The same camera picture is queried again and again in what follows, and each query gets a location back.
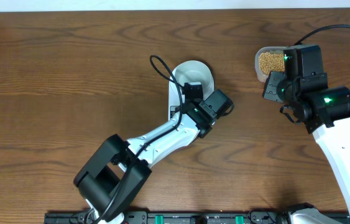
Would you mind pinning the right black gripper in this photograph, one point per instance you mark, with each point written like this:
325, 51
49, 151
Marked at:
269, 91

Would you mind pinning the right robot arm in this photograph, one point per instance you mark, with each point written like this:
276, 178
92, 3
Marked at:
326, 115

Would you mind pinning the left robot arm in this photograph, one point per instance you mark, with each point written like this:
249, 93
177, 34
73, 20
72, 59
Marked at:
118, 169

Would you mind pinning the grey bowl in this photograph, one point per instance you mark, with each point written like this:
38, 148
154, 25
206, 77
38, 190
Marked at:
195, 71

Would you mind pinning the white kitchen scale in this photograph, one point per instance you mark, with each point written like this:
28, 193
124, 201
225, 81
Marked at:
173, 99

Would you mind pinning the soybeans in container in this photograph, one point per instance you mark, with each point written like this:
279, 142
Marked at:
271, 62

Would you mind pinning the clear plastic container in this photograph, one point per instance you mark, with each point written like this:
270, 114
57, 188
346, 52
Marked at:
277, 50

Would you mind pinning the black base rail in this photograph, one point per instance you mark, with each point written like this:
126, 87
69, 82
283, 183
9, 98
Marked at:
141, 217

